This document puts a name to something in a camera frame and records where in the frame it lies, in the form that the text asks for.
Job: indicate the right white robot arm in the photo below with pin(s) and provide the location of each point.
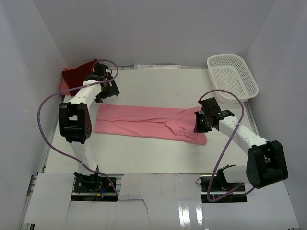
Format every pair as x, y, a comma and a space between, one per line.
266, 162

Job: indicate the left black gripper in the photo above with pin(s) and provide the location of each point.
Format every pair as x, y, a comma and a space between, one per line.
112, 90

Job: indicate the folded dark red t shirt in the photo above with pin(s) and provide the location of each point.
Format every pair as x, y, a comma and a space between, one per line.
75, 77

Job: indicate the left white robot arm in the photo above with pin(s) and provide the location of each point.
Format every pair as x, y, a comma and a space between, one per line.
76, 127

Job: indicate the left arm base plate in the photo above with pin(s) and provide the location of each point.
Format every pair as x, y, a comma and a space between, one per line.
94, 188

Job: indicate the folded salmon t shirt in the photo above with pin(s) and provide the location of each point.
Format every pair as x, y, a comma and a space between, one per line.
64, 85

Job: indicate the white paper sheet front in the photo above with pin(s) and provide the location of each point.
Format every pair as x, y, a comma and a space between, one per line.
156, 202

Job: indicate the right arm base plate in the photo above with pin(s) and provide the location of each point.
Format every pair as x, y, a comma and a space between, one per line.
217, 190

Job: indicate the pink t shirt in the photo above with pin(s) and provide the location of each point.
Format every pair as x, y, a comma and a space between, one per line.
149, 122

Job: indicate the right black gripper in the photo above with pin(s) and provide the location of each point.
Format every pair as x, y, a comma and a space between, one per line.
198, 128

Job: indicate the white perforated plastic basket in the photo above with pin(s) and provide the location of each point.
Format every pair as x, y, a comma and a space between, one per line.
229, 72

